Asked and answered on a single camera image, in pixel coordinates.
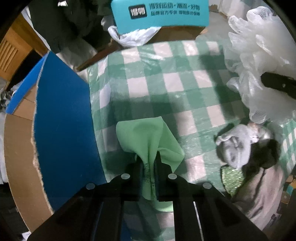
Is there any teal printed cardboard box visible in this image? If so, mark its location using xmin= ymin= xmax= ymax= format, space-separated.
xmin=111 ymin=0 xmax=209 ymax=34

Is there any black fuzzy sock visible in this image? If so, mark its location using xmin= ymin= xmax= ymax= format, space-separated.
xmin=242 ymin=139 xmax=281 ymax=179

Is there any blue cardboard storage box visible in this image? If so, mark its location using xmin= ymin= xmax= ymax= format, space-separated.
xmin=4 ymin=52 xmax=106 ymax=231

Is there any grey blue sock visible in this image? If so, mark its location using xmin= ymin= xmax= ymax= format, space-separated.
xmin=215 ymin=122 xmax=273 ymax=170

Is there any grey brown knit garment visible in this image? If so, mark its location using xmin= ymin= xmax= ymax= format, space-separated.
xmin=231 ymin=165 xmax=286 ymax=230

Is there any wooden louvered cabinet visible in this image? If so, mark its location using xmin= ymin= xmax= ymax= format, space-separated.
xmin=1 ymin=14 xmax=48 ymax=82

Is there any light green cloth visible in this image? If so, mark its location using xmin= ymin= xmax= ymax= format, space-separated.
xmin=116 ymin=116 xmax=185 ymax=212

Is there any dark hanging jacket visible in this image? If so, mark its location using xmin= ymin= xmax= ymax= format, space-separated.
xmin=28 ymin=0 xmax=111 ymax=53

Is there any white plastic bag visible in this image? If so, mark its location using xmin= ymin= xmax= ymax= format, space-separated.
xmin=108 ymin=26 xmax=161 ymax=48

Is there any green white checkered tablecloth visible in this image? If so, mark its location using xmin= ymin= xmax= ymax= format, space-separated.
xmin=87 ymin=41 xmax=295 ymax=229

